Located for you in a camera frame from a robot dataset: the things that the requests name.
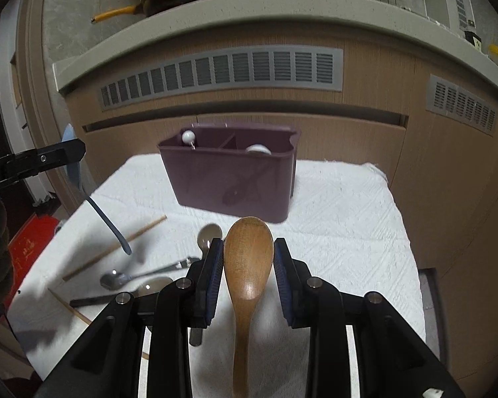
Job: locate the white louvered panel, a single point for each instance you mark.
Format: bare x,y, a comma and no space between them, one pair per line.
458,2

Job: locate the white spoon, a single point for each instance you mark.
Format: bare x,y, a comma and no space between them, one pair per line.
258,149

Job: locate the white textured cloth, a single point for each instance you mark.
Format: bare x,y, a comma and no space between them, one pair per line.
348,224

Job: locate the blue spoon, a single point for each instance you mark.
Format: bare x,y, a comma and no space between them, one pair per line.
74,161

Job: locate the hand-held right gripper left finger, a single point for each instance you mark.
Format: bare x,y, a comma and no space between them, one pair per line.
215,282

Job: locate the white ball-ended utensil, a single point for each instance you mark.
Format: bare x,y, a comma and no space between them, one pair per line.
188,136

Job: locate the wooden cabinet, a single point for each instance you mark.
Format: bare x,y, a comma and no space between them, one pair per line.
357,141

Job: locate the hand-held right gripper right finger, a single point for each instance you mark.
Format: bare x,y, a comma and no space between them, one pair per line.
283,282

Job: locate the wooden chopstick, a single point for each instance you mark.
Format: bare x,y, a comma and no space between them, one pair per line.
70,307
112,248

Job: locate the small yellow object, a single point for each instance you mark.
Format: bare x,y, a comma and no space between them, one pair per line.
497,51

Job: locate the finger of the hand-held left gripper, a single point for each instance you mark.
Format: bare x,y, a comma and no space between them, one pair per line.
45,158

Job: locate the purple utensil holder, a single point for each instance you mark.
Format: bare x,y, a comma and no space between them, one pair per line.
232,182

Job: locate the beige stone counter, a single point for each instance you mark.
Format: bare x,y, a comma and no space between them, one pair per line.
240,14

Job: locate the metal spoon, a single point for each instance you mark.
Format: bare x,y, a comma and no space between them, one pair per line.
209,236
114,280
149,287

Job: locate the short grey vent grille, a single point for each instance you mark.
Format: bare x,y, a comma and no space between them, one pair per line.
460,105

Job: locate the red box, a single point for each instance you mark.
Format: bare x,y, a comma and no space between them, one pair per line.
29,244

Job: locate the black white small box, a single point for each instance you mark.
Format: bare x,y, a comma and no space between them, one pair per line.
473,39

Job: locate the long grey vent grille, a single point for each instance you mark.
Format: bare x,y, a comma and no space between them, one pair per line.
232,70

